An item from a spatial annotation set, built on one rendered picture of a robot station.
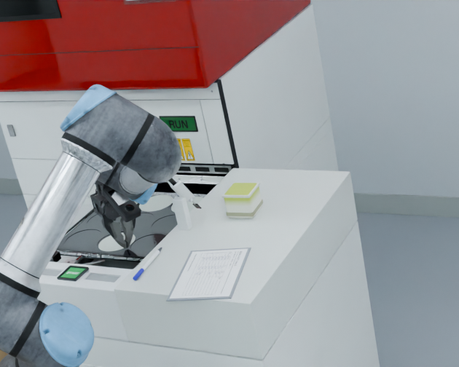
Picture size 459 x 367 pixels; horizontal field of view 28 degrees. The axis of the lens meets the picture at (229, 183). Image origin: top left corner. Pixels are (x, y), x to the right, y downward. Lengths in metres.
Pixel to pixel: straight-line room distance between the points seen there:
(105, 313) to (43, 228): 0.46
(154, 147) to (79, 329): 0.38
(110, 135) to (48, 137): 1.13
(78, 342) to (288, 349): 0.56
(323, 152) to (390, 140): 0.97
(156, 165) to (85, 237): 0.77
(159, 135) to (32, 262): 0.34
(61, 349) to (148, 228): 0.80
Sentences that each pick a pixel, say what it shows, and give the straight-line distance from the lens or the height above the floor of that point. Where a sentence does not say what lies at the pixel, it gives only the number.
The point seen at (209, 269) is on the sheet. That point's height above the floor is 0.97.
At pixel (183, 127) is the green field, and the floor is 1.09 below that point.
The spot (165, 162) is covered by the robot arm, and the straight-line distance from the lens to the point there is 1.80.
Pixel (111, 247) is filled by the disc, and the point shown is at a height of 0.90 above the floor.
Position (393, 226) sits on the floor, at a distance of 4.12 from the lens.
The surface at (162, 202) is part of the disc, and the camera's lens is 2.61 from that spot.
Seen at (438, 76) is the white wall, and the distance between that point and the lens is 3.89.
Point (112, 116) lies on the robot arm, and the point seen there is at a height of 1.42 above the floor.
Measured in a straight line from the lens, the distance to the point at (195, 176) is 2.62.
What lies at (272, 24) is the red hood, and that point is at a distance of 2.79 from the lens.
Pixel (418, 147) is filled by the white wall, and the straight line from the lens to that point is 4.04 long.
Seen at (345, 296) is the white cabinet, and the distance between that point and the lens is 2.43.
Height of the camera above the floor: 1.99
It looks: 24 degrees down
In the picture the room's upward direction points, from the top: 12 degrees counter-clockwise
